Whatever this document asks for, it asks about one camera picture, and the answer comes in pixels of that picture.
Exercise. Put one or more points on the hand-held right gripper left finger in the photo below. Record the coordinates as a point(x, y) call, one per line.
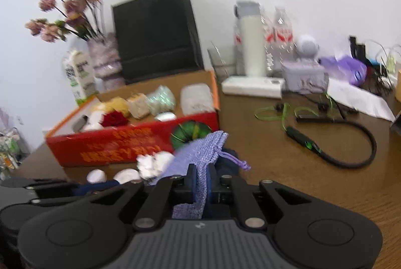
point(163, 194)

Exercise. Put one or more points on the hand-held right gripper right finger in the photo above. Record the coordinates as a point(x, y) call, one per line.
point(238, 194)

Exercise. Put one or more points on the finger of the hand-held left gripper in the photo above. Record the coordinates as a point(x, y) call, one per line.
point(47, 190)

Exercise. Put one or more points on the purple burlap pouch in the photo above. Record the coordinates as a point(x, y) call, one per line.
point(203, 150)

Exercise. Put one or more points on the red cardboard box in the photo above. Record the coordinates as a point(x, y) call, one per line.
point(125, 143)

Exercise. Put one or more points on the red artificial rose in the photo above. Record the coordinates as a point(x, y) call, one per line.
point(114, 119)

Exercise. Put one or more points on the small wooden block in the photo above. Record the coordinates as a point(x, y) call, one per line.
point(137, 105)

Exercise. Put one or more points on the iridescent plastic bag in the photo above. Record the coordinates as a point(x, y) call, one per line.
point(161, 98)

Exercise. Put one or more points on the yellow white plush sheep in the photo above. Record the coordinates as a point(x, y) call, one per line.
point(117, 106)

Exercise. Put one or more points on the translucent white plastic bottle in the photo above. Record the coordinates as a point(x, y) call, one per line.
point(197, 98)

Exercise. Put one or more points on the white crumpled tissue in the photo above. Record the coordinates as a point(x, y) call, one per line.
point(147, 165)

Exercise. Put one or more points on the white round lump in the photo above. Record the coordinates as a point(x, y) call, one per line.
point(127, 176)
point(95, 176)
point(164, 161)

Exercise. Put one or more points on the black green neckband earphones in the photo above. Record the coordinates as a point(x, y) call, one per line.
point(300, 137)

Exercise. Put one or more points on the white power bank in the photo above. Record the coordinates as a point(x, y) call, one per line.
point(250, 86)

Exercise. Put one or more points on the white green milk carton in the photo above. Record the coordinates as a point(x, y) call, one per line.
point(78, 75)

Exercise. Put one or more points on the clear glass cup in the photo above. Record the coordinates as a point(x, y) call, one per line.
point(222, 64)

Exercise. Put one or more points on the white decorated tin box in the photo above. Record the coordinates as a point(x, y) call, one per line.
point(304, 78)

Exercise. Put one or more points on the purple white ceramic vase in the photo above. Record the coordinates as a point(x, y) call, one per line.
point(105, 62)

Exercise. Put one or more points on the white thermos grey lid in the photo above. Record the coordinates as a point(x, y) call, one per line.
point(252, 43)

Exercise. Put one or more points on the white paper sheet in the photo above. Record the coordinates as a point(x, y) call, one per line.
point(360, 98)

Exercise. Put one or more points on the clear water bottle red label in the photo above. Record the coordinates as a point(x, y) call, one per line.
point(237, 37)
point(268, 37)
point(285, 34)

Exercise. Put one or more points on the white round speaker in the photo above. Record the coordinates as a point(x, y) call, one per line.
point(305, 46)

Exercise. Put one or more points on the black paper bag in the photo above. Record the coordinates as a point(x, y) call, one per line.
point(156, 31)

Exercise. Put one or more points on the purple tissue pack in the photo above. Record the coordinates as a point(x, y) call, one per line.
point(354, 71)

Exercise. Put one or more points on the black adapter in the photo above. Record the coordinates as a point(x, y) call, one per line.
point(357, 49)

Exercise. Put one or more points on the white wall socket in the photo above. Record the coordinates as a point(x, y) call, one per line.
point(21, 121)

